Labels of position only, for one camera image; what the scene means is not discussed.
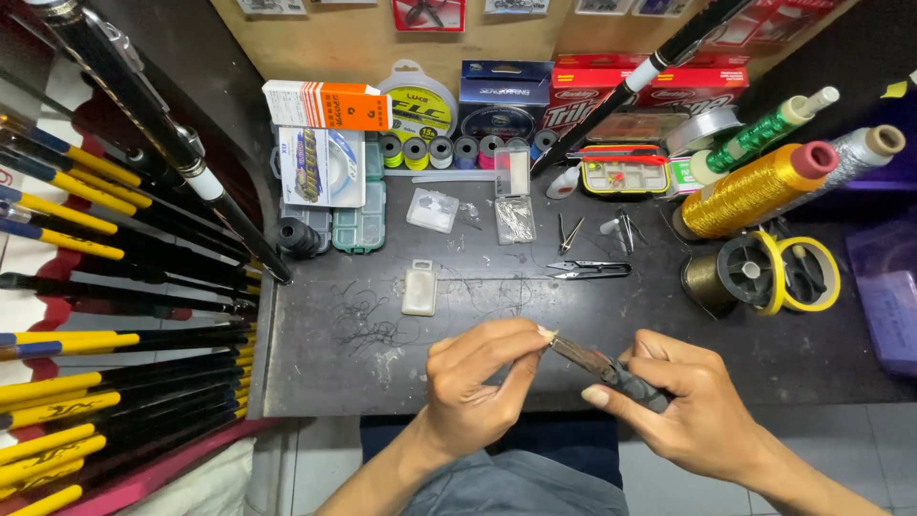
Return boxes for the yellow tape roll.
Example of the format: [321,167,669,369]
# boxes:
[775,236,842,314]

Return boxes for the dark blue line box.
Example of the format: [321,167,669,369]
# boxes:
[458,60,555,141]

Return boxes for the black spool stack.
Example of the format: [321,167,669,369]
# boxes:
[275,217,323,260]

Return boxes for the clear box of hooks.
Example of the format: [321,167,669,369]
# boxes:
[493,196,537,246]

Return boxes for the red fishing line box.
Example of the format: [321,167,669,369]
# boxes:
[541,54,649,137]
[638,52,750,110]

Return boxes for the black spool olive line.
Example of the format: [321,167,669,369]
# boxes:
[680,231,786,318]

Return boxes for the orange and white box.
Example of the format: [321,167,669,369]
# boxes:
[262,79,394,133]

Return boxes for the clear line spool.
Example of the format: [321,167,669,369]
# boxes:
[665,106,745,156]

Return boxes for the small green-white box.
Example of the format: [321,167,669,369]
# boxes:
[666,156,706,200]

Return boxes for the red hanging packet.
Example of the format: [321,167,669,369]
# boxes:
[392,0,467,33]

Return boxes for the small open clear box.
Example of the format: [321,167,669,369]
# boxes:
[493,147,532,199]

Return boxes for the small metal scissors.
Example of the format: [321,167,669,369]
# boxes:
[615,206,649,257]

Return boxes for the silver metallic thread cone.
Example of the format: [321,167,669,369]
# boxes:
[802,125,906,202]

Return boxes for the green tackle box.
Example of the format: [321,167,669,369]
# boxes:
[332,132,388,255]

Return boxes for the person's left hand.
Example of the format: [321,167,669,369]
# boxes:
[426,319,557,461]

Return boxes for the gold metallic thread cone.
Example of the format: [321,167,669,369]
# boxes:
[672,140,841,241]

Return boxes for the person's dark blue shorts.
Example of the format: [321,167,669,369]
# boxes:
[360,411,621,491]

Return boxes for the green metallic thread cone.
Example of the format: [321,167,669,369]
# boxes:
[689,86,841,187]

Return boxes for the rack of yellow-black fishing rods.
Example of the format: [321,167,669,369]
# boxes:
[0,100,260,516]

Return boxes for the thick black fishing rod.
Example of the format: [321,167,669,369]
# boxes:
[25,0,293,286]

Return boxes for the flat clear compartment box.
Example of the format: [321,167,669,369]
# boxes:
[586,107,690,146]

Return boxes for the yellow tackle box red lid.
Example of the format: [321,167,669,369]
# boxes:
[568,145,672,196]

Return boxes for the black rod with white band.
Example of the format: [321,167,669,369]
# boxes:
[530,0,755,177]

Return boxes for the row of small thread spools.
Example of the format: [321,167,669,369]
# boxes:
[379,129,560,172]

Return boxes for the white plastic bag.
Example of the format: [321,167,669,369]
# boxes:
[115,436,257,516]

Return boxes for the white glue bottle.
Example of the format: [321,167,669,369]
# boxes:
[545,163,582,201]

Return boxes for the yellow fishing line spool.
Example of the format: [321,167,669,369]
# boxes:
[377,59,459,142]

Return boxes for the white line packet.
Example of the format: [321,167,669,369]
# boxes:
[277,126,367,209]

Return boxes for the small metal tweezers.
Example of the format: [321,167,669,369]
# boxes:
[557,213,586,257]

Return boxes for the black-handled pliers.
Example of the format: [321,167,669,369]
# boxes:
[548,334,672,414]

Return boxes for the black thread snips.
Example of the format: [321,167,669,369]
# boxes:
[546,259,633,281]

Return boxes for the pile of black line scraps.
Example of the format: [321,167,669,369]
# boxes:
[331,281,424,358]

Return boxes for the person's right hand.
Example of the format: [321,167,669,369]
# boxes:
[581,330,755,480]

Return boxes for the person's grey shirt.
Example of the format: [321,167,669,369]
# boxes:
[400,449,631,516]

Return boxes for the white plastic case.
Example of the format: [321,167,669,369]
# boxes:
[400,259,438,317]

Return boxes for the purple plastic box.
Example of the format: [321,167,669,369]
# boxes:
[844,218,917,378]

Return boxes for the clear grey tackle box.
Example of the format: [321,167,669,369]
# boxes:
[269,143,334,253]

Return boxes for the small clear plastic bag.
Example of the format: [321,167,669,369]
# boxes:
[405,188,460,235]

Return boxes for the row of hanging packets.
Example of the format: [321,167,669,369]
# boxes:
[235,0,841,45]

